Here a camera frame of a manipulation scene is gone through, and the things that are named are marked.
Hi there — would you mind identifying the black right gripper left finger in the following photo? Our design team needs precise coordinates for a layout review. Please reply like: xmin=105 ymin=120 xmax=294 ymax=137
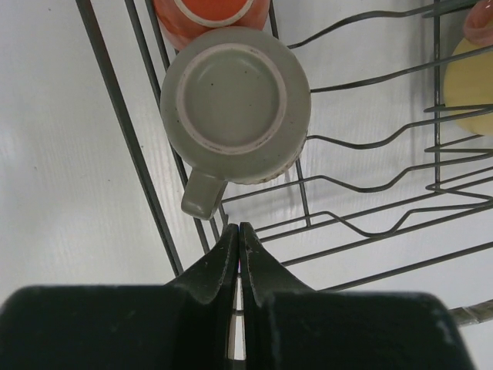
xmin=1 ymin=224 xmax=239 ymax=369

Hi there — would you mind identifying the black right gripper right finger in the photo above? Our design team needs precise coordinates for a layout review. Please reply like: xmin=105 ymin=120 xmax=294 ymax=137
xmin=239 ymin=223 xmax=474 ymax=369

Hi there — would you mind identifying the grey wire dish rack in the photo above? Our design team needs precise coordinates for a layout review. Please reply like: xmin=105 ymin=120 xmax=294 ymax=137
xmin=75 ymin=0 xmax=493 ymax=328

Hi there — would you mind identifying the grey-brown stoneware cup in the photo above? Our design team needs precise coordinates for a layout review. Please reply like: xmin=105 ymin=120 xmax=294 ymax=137
xmin=160 ymin=27 xmax=311 ymax=220

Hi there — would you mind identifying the small orange cup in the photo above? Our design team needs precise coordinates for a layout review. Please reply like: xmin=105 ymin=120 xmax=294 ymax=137
xmin=153 ymin=0 xmax=270 ymax=50

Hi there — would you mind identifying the yellow ceramic mug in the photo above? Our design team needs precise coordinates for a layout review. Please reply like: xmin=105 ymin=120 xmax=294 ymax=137
xmin=443 ymin=39 xmax=492 ymax=136

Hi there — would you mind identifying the pink ceramic mug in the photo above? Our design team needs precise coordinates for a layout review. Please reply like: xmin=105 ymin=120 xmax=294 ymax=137
xmin=463 ymin=0 xmax=492 ymax=46

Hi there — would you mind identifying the fluted beige small cup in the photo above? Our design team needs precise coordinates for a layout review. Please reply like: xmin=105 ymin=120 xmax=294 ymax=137
xmin=234 ymin=136 xmax=307 ymax=185

